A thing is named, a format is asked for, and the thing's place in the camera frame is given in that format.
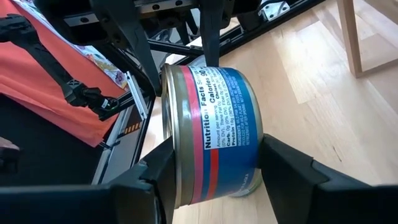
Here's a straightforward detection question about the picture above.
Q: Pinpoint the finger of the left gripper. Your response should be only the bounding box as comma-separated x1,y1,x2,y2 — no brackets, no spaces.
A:
198,0,226,68
89,0,163,97

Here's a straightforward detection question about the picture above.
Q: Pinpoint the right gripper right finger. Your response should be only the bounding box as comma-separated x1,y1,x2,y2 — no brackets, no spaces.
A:
257,133,398,224

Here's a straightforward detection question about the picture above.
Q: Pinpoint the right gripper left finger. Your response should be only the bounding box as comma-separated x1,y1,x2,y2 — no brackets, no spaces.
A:
0,136,178,224

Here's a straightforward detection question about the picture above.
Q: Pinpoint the blue pink salmon can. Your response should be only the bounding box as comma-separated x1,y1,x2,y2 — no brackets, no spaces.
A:
160,63,264,209

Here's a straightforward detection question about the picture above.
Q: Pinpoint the wooden slatted shelf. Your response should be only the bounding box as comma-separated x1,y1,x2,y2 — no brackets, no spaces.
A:
336,0,398,78

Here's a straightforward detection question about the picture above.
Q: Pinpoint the white floral patterned cloth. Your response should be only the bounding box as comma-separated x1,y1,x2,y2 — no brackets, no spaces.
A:
12,0,129,90

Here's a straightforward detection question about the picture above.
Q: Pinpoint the orange cloth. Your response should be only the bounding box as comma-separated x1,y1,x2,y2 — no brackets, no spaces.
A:
0,0,127,147

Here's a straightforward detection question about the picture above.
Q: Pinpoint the black cloth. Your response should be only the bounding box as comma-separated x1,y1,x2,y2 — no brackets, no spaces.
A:
0,93,105,187

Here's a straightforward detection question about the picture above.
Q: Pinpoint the silver aluminium rail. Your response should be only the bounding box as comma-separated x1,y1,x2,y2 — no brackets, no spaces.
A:
91,70,150,185

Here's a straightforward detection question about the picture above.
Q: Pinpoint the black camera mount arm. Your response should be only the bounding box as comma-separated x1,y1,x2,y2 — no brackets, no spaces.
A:
0,14,121,123

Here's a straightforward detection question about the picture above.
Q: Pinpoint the silver base bracket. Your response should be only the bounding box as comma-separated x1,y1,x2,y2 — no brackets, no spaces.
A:
257,0,292,22

